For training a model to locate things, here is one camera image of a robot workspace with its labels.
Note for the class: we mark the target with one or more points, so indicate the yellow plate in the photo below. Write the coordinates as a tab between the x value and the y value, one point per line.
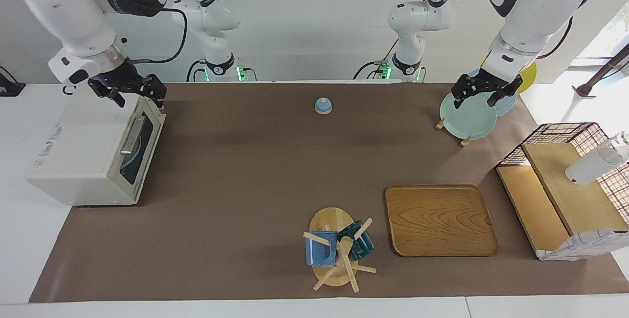
528	79

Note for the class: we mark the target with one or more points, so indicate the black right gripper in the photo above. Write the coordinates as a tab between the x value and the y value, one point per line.
120	77

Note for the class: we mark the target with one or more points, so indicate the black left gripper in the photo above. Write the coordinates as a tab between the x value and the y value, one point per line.
486	84

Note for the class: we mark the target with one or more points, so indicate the black clamp device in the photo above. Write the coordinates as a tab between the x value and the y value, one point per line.
12	89

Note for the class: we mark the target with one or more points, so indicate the brown table mat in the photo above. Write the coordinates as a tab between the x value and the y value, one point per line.
295	185

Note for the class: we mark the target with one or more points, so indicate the white patterned cloth liner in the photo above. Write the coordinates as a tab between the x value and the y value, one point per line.
580	246

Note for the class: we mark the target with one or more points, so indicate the glass toaster oven door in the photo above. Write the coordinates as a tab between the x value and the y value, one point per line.
147	160

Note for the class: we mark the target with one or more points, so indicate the white cylindrical bottle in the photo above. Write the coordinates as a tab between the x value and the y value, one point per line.
589	168

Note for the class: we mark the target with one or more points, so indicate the brown wooden tray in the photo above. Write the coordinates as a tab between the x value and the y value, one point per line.
442	219

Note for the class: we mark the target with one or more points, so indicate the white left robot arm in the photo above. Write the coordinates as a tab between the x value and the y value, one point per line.
535	8

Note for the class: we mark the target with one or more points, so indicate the wooden mug tree stand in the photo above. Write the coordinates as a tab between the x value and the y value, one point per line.
329	219

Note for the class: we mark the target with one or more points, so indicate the light blue round plate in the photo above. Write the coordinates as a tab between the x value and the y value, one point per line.
128	160

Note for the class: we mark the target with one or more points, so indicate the beige toaster oven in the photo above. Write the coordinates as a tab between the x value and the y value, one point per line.
73	151

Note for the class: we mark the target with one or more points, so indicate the wooden plate rack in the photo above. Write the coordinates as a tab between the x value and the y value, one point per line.
465	142

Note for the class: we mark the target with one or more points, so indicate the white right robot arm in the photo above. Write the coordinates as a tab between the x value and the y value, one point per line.
64	8

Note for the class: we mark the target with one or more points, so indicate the blue mug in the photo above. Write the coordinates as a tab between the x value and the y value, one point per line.
319	254

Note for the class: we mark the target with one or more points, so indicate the small blue bell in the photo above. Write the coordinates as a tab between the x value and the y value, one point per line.
323	107

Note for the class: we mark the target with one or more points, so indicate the pale green plate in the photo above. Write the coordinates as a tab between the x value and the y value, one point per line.
467	121

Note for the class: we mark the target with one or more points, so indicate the pale blue racked plate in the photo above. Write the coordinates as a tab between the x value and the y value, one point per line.
508	104

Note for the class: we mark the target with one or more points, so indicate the dark metal pole stand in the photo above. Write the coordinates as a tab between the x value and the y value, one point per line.
602	73

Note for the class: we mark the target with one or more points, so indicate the wooden shelf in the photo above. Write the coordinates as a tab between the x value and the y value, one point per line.
580	200

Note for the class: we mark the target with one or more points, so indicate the dark green mug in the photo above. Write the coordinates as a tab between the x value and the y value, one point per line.
361	246

